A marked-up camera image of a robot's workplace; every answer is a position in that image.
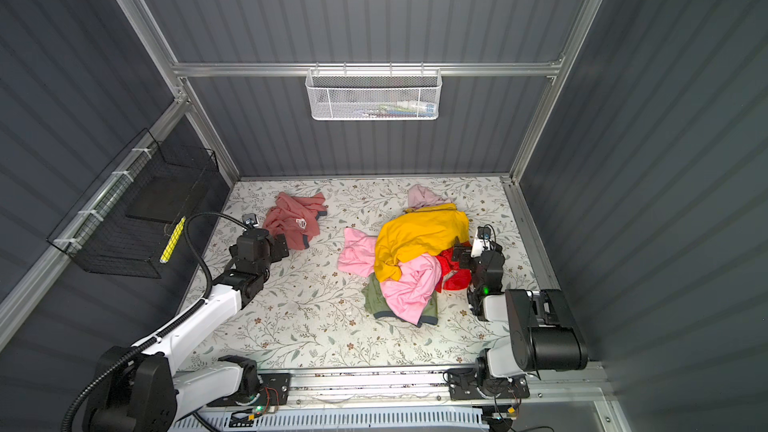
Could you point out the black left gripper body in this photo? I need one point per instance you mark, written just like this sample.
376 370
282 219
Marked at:
233 253

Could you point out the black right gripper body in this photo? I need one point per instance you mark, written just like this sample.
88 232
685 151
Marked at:
475 269

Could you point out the dusty rose shirt grey trim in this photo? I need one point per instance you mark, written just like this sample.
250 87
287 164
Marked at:
296 218

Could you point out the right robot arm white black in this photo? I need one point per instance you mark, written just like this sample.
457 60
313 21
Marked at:
542 332

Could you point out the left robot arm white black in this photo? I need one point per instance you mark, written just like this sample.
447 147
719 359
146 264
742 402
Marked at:
142 388

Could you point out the red cloth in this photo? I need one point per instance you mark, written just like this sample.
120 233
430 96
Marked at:
454 277

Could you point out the yellow cloth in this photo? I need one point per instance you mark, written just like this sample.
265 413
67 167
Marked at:
428 230

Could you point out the light pink cloth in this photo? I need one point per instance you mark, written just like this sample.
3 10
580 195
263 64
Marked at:
358 254

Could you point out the pale pink cloth at back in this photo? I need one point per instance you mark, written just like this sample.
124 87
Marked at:
422 197

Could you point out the olive green cloth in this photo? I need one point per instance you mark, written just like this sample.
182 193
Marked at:
375 306

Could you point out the yellow marker pen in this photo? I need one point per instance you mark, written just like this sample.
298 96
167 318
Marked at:
173 241

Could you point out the white ventilated panel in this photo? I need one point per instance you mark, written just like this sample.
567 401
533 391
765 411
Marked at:
440 418

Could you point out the tubes in white basket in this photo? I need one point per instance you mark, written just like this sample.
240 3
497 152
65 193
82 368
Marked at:
401 109

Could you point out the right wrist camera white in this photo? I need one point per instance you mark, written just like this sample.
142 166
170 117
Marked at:
485 240

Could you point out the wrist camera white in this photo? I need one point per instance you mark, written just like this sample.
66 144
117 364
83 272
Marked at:
485 240
250 221

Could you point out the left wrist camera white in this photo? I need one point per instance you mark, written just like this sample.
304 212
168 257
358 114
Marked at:
250 221

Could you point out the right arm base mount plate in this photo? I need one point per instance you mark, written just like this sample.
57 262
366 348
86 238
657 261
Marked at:
468 383

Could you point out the black wire basket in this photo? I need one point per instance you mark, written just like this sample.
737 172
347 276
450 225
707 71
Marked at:
125 225

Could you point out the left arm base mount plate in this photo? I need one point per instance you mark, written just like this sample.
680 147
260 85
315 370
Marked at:
266 390

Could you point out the aluminium front rail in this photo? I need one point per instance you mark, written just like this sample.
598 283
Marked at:
424 385

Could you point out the white wire mesh basket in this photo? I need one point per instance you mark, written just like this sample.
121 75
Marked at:
337 95

